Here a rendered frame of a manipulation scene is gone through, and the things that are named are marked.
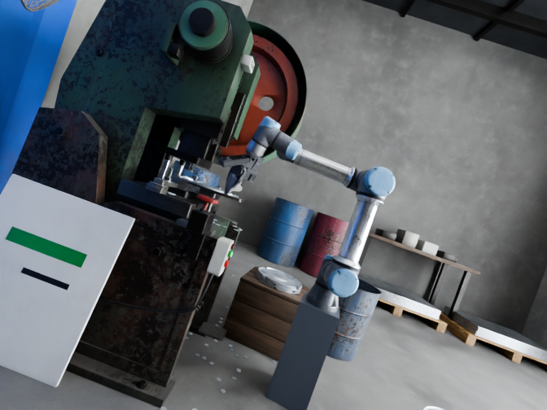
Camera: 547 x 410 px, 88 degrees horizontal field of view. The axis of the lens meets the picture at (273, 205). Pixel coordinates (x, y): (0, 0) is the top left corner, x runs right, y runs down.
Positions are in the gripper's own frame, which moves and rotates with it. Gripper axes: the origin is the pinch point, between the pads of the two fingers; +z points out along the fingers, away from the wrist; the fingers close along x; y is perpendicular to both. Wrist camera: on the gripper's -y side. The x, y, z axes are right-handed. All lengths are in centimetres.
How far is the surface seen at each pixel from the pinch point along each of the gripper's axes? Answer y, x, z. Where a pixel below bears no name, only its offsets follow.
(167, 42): -37, 25, -38
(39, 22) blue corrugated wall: -70, 126, -11
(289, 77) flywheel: 34, 49, -60
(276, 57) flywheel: 26, 60, -65
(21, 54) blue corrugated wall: -73, 120, 8
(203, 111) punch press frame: -18.4, 14.9, -23.4
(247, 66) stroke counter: -10, 16, -47
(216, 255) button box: -6.8, -24.5, 15.6
